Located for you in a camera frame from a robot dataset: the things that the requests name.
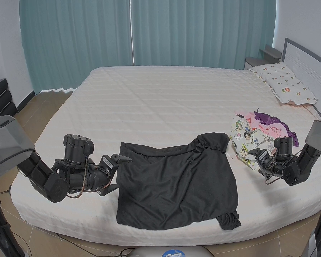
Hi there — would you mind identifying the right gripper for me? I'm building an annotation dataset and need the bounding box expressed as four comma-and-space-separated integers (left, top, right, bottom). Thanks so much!
247, 148, 281, 177

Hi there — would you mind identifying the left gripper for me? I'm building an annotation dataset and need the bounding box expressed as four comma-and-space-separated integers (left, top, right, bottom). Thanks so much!
81, 154, 133, 197

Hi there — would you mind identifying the black T-shirt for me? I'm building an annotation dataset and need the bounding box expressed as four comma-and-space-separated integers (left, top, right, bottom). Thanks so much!
116, 133, 242, 231

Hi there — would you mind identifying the bed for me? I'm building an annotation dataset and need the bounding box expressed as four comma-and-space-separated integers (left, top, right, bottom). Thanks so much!
11, 38, 321, 247

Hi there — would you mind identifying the white printed pyjama garment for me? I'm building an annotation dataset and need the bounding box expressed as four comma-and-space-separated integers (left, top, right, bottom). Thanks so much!
229, 114, 276, 171

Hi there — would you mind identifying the pink garment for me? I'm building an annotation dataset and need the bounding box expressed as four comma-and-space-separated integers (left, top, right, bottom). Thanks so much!
235, 111, 284, 138

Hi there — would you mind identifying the purple garment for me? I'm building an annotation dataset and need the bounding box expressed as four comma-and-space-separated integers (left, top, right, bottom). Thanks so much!
254, 111, 299, 147

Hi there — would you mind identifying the white printed pillow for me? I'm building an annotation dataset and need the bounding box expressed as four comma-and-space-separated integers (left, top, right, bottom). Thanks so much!
247, 59, 319, 105

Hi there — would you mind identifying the grey white bedside table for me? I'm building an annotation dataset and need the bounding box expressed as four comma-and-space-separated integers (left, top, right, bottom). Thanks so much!
245, 44, 282, 69

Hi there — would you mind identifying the black chest of drawers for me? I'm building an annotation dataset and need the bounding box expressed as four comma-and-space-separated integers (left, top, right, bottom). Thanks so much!
0, 78, 18, 128

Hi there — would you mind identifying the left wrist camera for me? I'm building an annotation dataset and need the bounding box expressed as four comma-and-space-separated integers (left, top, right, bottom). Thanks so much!
81, 139, 95, 156

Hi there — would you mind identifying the black cable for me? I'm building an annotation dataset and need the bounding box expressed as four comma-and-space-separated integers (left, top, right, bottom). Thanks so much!
56, 233, 134, 254
0, 149, 35, 171

